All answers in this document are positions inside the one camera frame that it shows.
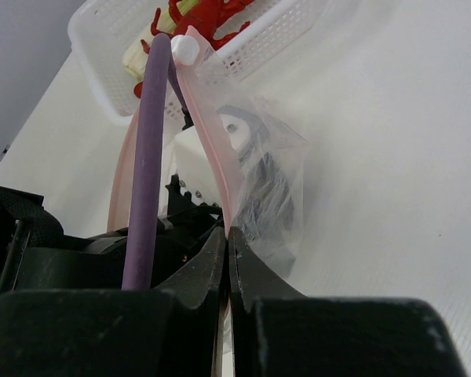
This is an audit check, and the fake green leek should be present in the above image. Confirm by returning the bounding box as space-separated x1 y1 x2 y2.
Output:
122 8 200 83

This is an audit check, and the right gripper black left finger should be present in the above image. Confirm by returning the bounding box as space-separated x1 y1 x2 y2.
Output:
0 228 226 376

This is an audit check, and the red fake lobster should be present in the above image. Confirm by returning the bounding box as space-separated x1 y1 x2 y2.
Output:
133 0 256 99

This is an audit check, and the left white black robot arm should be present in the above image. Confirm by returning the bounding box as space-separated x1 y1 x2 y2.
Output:
0 175 223 295

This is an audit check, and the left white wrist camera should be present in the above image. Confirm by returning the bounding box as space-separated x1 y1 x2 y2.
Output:
172 109 256 207

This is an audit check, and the clear zip top bag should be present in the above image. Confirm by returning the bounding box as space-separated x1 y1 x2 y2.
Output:
108 27 307 291

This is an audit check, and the translucent white plastic basket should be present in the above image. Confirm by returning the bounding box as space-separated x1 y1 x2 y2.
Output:
68 1 337 126

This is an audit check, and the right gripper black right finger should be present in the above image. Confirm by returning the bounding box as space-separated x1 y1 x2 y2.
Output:
227 228 466 376

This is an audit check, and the fake grey fish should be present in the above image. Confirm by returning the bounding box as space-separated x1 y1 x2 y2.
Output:
221 104 307 277

